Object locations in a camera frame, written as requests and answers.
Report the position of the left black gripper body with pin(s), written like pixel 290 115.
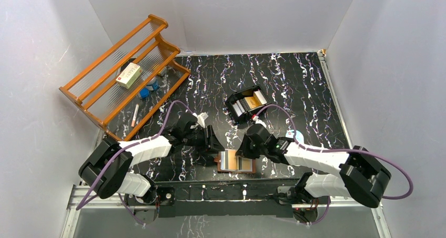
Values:
pixel 210 139

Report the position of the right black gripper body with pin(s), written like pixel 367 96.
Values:
pixel 260 149

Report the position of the gold credit card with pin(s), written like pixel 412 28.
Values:
pixel 252 102
pixel 245 164

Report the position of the brown leather card holder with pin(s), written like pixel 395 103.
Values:
pixel 217 160

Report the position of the black card tray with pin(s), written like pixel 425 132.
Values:
pixel 239 98

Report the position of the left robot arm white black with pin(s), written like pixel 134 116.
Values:
pixel 107 172

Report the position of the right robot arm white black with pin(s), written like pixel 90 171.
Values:
pixel 349 174

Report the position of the silver card in tray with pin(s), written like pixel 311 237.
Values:
pixel 238 109

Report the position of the white card in tray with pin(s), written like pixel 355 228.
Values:
pixel 260 97

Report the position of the pink white pen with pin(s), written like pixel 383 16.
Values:
pixel 135 114

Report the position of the blue small block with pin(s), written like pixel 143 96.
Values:
pixel 144 93

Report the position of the blue small bottle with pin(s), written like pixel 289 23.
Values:
pixel 153 84

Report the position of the orange wooden rack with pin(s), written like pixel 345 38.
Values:
pixel 95 90

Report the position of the white red small box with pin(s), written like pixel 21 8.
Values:
pixel 129 75

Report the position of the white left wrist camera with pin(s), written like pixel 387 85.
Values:
pixel 201 118

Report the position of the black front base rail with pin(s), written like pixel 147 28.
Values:
pixel 225 197

